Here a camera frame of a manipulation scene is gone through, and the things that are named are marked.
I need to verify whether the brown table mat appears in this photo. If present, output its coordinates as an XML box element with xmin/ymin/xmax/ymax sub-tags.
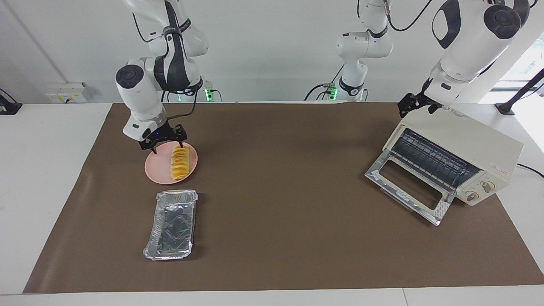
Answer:
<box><xmin>23</xmin><ymin>102</ymin><xmax>544</xmax><ymax>294</ymax></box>

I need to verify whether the sliced yellow bread loaf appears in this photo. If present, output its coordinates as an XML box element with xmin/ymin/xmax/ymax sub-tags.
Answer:
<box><xmin>170</xmin><ymin>145</ymin><xmax>190</xmax><ymax>181</ymax></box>

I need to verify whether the metal oven wire rack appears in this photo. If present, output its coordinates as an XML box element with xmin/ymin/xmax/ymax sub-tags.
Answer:
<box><xmin>390</xmin><ymin>129</ymin><xmax>481</xmax><ymax>190</ymax></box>

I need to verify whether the black oven power cable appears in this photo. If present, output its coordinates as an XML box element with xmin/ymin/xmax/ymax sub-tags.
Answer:
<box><xmin>516</xmin><ymin>164</ymin><xmax>544</xmax><ymax>178</ymax></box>

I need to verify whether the black left base cable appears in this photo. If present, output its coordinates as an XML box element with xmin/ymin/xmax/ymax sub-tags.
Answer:
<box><xmin>304</xmin><ymin>64</ymin><xmax>345</xmax><ymax>101</ymax></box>

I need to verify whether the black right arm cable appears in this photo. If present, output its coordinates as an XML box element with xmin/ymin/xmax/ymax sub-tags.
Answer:
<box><xmin>131</xmin><ymin>12</ymin><xmax>200</xmax><ymax>125</ymax></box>

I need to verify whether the pink round plate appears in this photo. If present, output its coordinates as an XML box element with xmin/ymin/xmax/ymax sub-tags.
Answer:
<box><xmin>144</xmin><ymin>142</ymin><xmax>198</xmax><ymax>185</ymax></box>

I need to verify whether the glass oven door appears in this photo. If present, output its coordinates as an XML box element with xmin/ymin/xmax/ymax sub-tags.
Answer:
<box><xmin>365</xmin><ymin>149</ymin><xmax>456</xmax><ymax>226</ymax></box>

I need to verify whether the black table clamp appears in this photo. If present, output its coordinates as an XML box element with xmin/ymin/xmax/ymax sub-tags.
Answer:
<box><xmin>0</xmin><ymin>88</ymin><xmax>23</xmax><ymax>115</ymax></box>

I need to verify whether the black camera stand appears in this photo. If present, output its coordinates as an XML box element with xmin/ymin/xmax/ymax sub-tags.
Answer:
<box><xmin>495</xmin><ymin>69</ymin><xmax>544</xmax><ymax>115</ymax></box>

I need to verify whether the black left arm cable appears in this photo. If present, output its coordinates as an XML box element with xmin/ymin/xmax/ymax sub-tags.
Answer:
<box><xmin>357</xmin><ymin>0</ymin><xmax>434</xmax><ymax>33</ymax></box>

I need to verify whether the cream toaster oven body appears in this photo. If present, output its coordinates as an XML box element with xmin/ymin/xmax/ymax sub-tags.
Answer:
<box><xmin>382</xmin><ymin>104</ymin><xmax>524</xmax><ymax>207</ymax></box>

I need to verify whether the white wall socket box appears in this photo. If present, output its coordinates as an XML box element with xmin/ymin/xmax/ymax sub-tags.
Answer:
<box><xmin>45</xmin><ymin>82</ymin><xmax>88</xmax><ymax>104</ymax></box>

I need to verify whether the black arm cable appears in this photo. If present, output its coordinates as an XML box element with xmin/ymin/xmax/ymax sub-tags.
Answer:
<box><xmin>357</xmin><ymin>0</ymin><xmax>434</xmax><ymax>33</ymax></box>
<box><xmin>131</xmin><ymin>12</ymin><xmax>200</xmax><ymax>125</ymax></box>

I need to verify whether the aluminium foil tray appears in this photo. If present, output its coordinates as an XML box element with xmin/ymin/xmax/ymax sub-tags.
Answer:
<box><xmin>143</xmin><ymin>190</ymin><xmax>199</xmax><ymax>261</ymax></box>

